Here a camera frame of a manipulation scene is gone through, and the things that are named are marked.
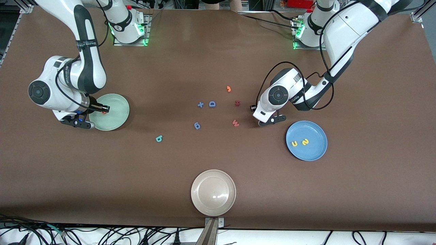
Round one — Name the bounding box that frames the light green plate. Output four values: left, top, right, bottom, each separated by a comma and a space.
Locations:
89, 93, 130, 131

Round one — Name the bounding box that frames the blue plate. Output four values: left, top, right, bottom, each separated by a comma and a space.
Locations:
285, 120, 328, 162

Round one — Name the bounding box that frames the brown table cover sheet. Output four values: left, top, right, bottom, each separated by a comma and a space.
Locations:
0, 7, 436, 232

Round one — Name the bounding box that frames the beige plate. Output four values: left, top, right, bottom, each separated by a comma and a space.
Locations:
190, 169, 236, 217

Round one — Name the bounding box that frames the red box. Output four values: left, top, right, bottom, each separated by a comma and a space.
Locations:
287, 0, 315, 9

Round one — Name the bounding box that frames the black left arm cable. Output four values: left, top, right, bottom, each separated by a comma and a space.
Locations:
256, 10, 336, 111

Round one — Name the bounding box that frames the thin black table cable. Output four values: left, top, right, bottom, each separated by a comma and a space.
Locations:
243, 14, 300, 31
271, 10, 301, 21

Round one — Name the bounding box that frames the aluminium frame bar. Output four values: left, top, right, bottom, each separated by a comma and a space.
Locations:
0, 0, 36, 67
410, 0, 436, 23

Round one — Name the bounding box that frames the teal cable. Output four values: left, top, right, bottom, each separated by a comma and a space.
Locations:
46, 224, 67, 237

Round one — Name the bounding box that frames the thick black cable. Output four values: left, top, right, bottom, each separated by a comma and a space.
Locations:
0, 214, 68, 239

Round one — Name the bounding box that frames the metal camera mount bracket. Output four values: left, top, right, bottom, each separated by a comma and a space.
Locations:
196, 217, 225, 245

